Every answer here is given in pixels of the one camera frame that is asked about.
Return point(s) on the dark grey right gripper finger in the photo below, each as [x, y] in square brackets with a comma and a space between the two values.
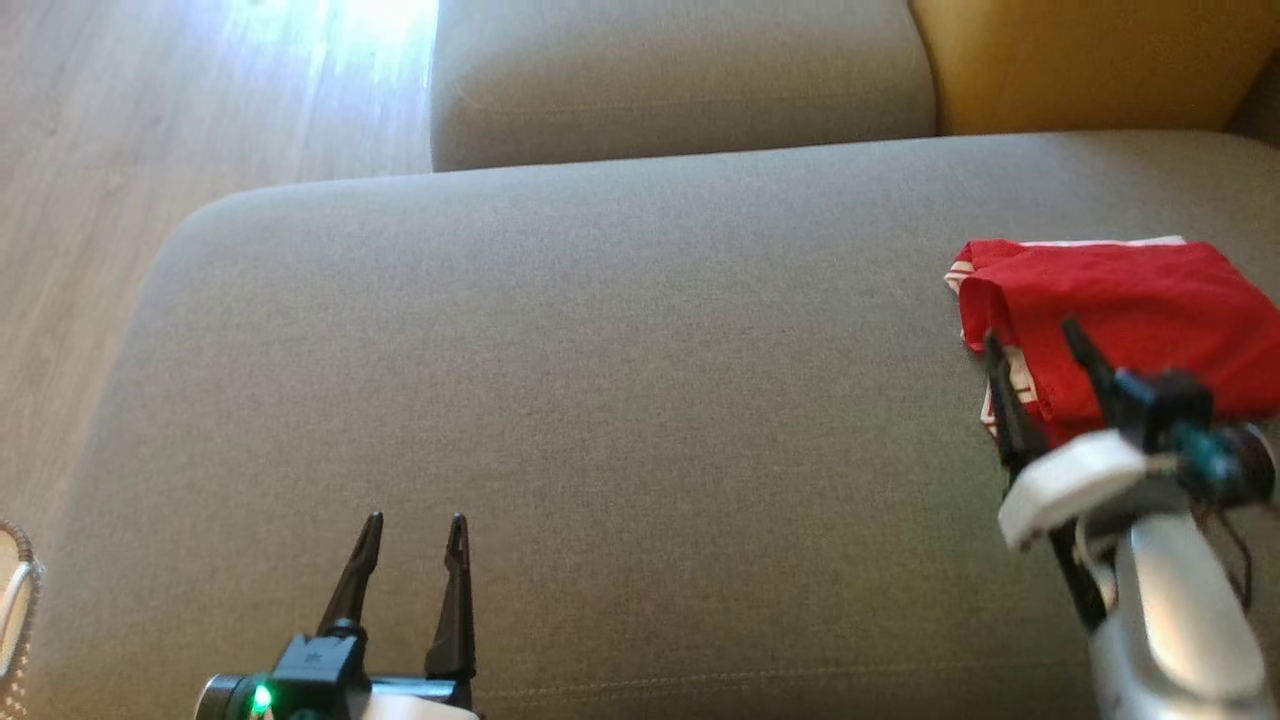
[1095, 370]
[1015, 420]

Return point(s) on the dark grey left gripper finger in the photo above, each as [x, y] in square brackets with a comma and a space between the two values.
[455, 620]
[355, 580]

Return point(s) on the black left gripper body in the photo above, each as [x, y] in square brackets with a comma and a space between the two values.
[310, 670]

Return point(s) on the large yellow sofa back cushion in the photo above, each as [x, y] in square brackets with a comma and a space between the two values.
[1080, 60]

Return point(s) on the red basketball jersey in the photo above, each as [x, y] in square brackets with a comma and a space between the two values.
[1130, 300]

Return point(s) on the large grey sofa seat cushion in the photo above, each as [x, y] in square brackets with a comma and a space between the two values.
[600, 400]

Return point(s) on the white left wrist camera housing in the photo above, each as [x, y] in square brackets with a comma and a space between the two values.
[420, 710]

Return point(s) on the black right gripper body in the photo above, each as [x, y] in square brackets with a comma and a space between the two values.
[1170, 410]

